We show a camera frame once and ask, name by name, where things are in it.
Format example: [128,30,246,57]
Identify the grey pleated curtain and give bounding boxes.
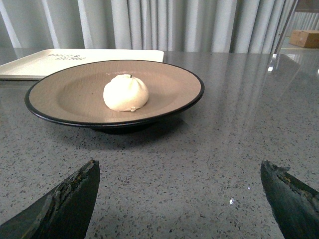
[0,0,296,53]

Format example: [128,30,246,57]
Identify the white rectangular tray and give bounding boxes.
[0,49,164,80]

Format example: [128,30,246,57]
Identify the white steamed bun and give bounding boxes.
[103,74,149,112]

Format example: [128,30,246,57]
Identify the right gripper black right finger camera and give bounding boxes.
[260,161,319,239]

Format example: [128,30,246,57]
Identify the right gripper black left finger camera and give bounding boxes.
[0,160,100,239]

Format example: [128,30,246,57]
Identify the cardboard box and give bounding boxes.
[289,30,319,49]

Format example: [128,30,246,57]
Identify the metal frame pole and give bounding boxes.
[270,0,299,54]

